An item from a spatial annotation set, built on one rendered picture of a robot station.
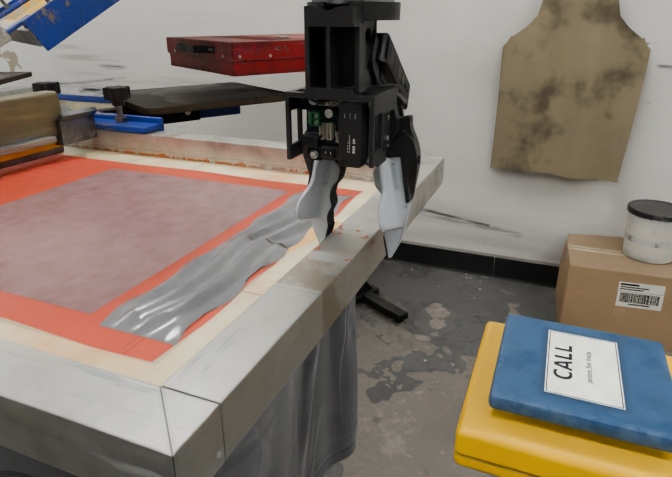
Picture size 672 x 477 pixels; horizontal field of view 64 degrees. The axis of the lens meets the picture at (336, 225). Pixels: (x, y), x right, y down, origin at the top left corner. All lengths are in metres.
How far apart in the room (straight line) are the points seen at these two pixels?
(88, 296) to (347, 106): 0.26
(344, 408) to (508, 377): 0.53
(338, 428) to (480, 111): 1.85
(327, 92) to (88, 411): 0.25
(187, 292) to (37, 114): 0.55
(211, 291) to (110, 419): 0.19
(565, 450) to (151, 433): 0.21
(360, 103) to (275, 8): 2.38
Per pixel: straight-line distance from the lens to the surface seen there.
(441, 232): 2.66
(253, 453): 0.57
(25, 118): 0.94
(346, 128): 0.40
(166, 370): 0.38
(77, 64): 3.59
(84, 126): 1.00
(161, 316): 0.43
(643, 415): 0.35
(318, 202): 0.49
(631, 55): 2.40
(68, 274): 0.54
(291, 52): 1.63
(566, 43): 2.40
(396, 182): 0.46
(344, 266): 0.42
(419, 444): 1.72
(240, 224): 0.61
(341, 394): 0.83
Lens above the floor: 1.17
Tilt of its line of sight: 21 degrees down
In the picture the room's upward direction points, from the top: straight up
